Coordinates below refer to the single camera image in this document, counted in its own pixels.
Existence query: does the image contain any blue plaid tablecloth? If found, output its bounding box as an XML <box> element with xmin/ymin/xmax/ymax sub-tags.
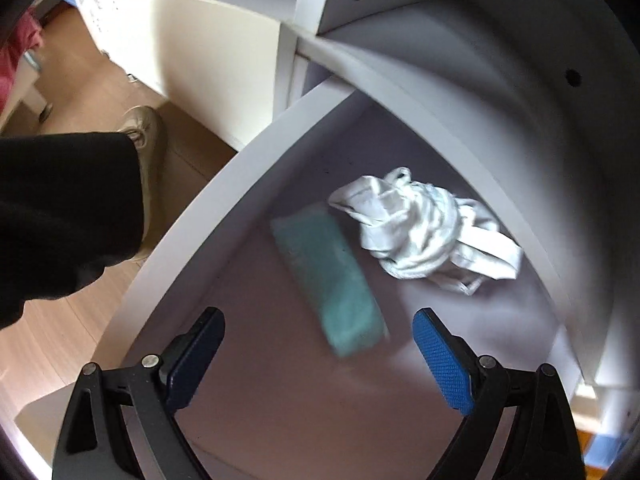
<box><xmin>584</xmin><ymin>434</ymin><xmax>629</xmax><ymax>470</ymax></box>

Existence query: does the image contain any black trouser leg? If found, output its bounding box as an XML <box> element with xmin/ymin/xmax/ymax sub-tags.
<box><xmin>1</xmin><ymin>132</ymin><xmax>144</xmax><ymax>327</ymax></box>

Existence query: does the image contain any white striped crumpled cloth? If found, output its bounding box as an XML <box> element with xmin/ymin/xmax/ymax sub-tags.
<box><xmin>328</xmin><ymin>167</ymin><xmax>523</xmax><ymax>296</ymax></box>

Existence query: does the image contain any teal folded towel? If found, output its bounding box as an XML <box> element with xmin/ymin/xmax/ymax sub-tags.
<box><xmin>270</xmin><ymin>205</ymin><xmax>388</xmax><ymax>359</ymax></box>

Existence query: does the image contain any white drawer box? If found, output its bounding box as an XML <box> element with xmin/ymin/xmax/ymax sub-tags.
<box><xmin>18</xmin><ymin>77</ymin><xmax>602</xmax><ymax>479</ymax></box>

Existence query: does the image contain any beige shoe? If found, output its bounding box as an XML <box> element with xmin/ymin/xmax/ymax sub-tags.
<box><xmin>119</xmin><ymin>105</ymin><xmax>167</xmax><ymax>260</ymax></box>

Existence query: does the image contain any red plastic bag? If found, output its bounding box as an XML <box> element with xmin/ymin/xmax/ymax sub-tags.
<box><xmin>0</xmin><ymin>8</ymin><xmax>43</xmax><ymax>112</ymax></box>

